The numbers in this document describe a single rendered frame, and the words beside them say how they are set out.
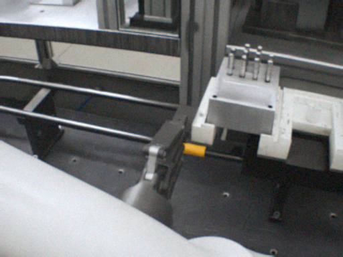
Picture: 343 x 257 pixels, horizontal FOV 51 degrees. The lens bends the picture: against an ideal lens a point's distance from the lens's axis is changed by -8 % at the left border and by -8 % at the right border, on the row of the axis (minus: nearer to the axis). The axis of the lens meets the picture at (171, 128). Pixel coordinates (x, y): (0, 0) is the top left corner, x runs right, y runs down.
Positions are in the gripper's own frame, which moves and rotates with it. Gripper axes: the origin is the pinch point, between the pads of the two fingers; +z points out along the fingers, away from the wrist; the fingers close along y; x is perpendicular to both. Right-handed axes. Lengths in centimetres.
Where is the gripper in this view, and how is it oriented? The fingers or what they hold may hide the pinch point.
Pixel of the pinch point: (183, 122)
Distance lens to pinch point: 57.6
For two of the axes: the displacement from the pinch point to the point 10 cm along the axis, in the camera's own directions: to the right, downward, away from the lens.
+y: 0.0, -7.6, -6.4
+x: -9.6, -1.9, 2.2
